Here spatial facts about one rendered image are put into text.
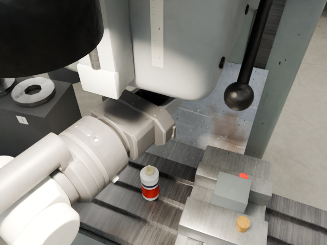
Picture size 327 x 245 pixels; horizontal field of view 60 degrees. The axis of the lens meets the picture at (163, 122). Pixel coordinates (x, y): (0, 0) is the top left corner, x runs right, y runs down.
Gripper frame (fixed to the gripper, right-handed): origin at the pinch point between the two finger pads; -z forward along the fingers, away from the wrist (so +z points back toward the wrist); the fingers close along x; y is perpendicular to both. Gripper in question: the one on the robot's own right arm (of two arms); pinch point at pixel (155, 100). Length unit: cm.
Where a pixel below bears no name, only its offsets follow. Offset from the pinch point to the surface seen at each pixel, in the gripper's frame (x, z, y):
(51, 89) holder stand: 27.4, 1.9, 10.2
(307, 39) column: -11.7, -41.7, 4.0
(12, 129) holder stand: 32.4, 11.5, 18.0
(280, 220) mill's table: -24.6, -12.1, 30.0
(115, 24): -4.9, 10.9, -18.2
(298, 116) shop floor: -10, -160, 122
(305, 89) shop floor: -4, -198, 121
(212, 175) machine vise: -9.6, -5.9, 19.0
